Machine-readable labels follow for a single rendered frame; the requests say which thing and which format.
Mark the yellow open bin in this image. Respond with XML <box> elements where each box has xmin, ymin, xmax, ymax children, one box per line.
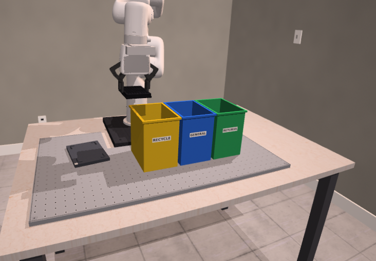
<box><xmin>129</xmin><ymin>103</ymin><xmax>182</xmax><ymax>173</ymax></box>

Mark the green open bin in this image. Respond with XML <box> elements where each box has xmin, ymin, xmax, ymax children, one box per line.
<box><xmin>196</xmin><ymin>98</ymin><xmax>248</xmax><ymax>159</ymax></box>

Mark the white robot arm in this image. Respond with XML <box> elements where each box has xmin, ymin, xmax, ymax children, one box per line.
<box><xmin>112</xmin><ymin>0</ymin><xmax>164</xmax><ymax>126</ymax></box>

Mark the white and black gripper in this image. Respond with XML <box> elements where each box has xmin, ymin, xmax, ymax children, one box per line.
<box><xmin>109</xmin><ymin>43</ymin><xmax>159</xmax><ymax>93</ymax></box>

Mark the blue bin with label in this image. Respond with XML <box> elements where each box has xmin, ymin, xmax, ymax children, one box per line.
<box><xmin>165</xmin><ymin>100</ymin><xmax>217</xmax><ymax>166</ymax></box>

